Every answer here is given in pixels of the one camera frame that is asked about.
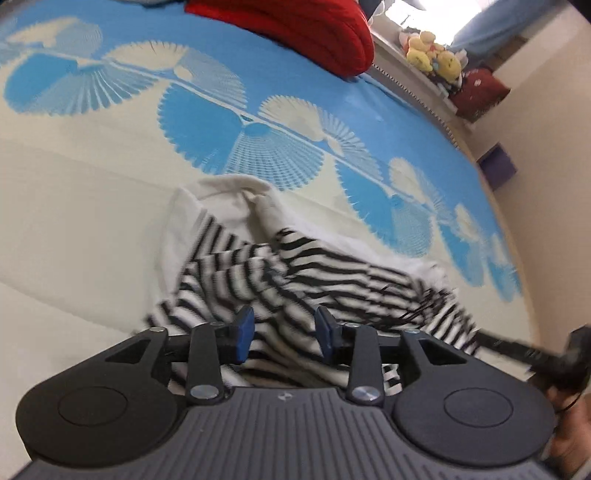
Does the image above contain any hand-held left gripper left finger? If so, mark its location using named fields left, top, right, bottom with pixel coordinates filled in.
left=104, top=305, right=256, bottom=403

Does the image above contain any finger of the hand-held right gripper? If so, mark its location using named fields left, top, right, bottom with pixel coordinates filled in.
left=475, top=329, right=548, bottom=371

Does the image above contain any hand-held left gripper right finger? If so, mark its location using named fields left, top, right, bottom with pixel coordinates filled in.
left=315, top=305, right=481, bottom=406

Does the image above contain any striped black white hoodie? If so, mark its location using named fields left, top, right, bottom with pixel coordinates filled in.
left=133, top=174, right=482, bottom=398

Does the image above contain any person's right hand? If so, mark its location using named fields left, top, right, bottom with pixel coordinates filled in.
left=550, top=394, right=591, bottom=469

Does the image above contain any purple box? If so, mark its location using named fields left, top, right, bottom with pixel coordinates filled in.
left=477, top=143, right=518, bottom=191

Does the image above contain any blue fan-patterned bed sheet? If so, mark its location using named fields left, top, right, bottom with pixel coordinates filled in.
left=0, top=0, right=542, bottom=474

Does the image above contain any dark red cushion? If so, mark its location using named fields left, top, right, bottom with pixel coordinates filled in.
left=450, top=67, right=512, bottom=123

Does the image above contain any white windowsill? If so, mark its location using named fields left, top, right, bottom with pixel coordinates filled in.
left=369, top=25, right=460, bottom=118

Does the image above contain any yellow plush toy blue outfit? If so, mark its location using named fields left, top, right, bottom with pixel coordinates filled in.
left=433, top=49, right=467, bottom=80

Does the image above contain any red folded quilt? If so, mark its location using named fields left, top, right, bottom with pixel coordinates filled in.
left=185, top=0, right=376, bottom=79

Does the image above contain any blue curtain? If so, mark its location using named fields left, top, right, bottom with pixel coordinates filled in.
left=450, top=0, right=571, bottom=52

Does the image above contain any window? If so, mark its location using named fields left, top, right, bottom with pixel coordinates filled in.
left=385, top=0, right=465, bottom=32

